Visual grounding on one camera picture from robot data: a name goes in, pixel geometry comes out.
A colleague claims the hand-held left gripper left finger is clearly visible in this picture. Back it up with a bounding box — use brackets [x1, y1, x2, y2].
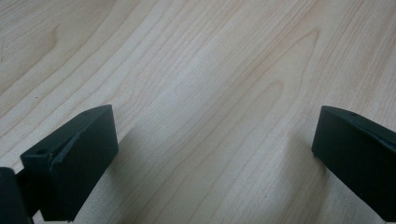
[20, 104, 120, 223]

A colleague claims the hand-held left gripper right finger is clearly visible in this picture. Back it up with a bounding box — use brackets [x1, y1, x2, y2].
[311, 105, 396, 223]

